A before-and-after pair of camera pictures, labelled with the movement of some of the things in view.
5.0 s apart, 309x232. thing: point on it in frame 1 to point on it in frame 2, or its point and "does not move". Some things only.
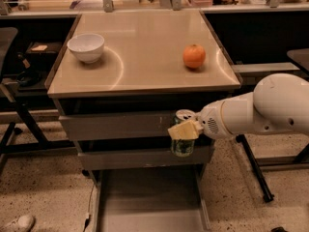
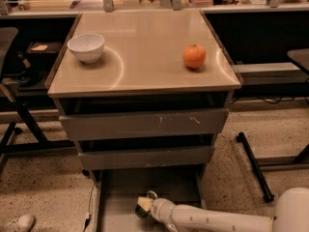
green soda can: x=183 y=148 to x=141 y=213
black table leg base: x=267 y=196 does not move
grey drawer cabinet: x=117 y=83 does not move
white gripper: x=209 y=121 to x=159 y=207
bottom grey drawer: x=151 y=199 does not move
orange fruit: x=193 y=56 does not move
